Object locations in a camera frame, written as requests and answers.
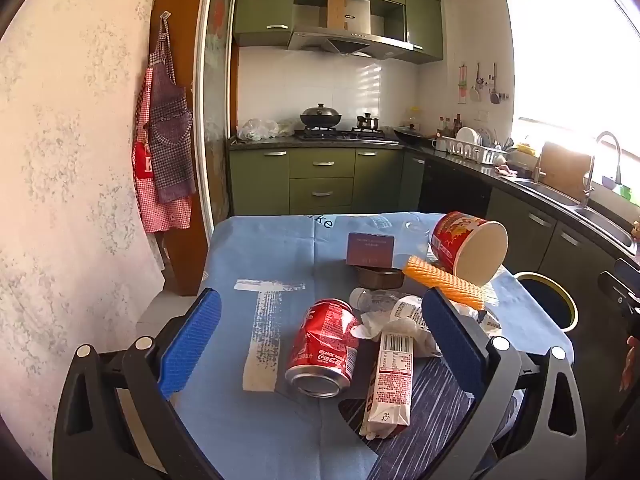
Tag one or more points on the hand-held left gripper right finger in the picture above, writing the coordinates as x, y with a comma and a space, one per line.
452, 345

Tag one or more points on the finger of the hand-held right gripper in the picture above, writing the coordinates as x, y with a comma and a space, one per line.
617, 285

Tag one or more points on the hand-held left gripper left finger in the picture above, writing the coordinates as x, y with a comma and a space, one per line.
192, 345

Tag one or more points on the orange wafer packet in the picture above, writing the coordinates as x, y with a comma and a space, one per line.
442, 280

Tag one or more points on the yellow rimmed dark bin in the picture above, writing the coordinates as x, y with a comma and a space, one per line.
550, 300

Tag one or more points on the red white milk carton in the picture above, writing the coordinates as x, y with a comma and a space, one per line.
392, 385

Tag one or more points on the clear plastic bottle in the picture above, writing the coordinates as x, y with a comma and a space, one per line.
377, 302

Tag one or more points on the brown plastic tray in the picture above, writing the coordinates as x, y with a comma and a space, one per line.
380, 277

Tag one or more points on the red paper noodle cup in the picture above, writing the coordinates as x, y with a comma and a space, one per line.
460, 245

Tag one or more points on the purple cardboard box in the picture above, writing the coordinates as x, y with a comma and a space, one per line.
370, 250

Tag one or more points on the red soda can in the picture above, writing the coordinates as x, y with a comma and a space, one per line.
322, 345

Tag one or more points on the steel kitchen sink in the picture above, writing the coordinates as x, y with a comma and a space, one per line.
600, 217

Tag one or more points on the steel kitchen faucet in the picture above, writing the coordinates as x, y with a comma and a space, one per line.
589, 180

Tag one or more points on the blue star print tablecloth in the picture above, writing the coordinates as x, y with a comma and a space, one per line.
260, 250

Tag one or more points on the green sink base cabinet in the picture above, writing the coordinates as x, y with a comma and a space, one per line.
515, 220

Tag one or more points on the wooden cutting board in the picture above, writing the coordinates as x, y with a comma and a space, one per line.
565, 170

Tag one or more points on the red checked apron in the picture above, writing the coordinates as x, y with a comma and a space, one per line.
150, 210

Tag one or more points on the pink dish cloth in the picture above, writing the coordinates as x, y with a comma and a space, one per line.
506, 170

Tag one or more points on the white dish rack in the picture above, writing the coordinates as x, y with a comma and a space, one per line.
475, 150

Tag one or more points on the purple checked apron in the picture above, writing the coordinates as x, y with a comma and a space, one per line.
172, 145

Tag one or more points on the white mug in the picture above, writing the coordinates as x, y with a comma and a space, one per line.
440, 144

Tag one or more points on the green drawer base cabinet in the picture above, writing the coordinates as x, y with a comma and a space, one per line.
320, 180

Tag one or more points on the black frying pan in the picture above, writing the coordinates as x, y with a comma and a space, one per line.
410, 134

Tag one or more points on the sauce bottles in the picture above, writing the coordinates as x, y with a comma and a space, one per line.
447, 127

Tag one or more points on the white plastic bags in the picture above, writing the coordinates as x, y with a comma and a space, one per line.
257, 130

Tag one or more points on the bright window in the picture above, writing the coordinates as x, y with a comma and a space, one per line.
575, 60

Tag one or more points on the glass sliding door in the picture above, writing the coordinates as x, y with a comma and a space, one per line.
217, 110

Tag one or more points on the small steel pot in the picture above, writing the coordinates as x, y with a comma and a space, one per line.
367, 122

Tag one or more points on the hanging white spatula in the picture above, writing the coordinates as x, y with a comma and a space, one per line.
477, 87

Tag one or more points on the black gas stove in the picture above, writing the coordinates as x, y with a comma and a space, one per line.
330, 135

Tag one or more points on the hanging pink kitchen tool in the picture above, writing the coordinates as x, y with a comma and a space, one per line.
463, 85

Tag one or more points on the black wok with lid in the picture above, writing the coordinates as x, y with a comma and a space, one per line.
321, 116

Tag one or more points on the steel range hood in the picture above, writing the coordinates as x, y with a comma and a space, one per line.
340, 40

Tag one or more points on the green upper cabinet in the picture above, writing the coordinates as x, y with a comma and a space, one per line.
262, 0

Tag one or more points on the tall cardboard box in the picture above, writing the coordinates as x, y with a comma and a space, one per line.
336, 10

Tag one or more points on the wooden door frame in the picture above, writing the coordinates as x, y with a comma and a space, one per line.
175, 260

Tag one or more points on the white wall socket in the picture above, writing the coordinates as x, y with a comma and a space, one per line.
483, 115

